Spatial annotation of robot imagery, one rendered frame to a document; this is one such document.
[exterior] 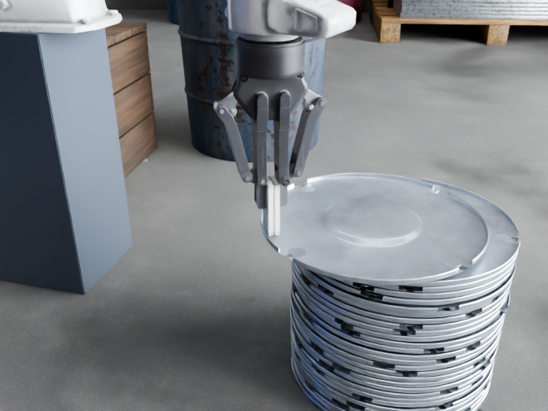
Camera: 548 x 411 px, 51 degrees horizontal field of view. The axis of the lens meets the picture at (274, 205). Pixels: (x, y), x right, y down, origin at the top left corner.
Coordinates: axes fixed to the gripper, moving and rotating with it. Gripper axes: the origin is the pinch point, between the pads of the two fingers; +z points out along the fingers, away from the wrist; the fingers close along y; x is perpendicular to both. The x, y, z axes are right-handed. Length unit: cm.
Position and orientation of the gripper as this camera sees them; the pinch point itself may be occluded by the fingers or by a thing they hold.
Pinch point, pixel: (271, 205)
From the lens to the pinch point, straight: 70.4
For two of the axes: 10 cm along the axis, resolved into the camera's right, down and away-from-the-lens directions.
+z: 0.0, 8.9, 4.5
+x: 2.3, 4.4, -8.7
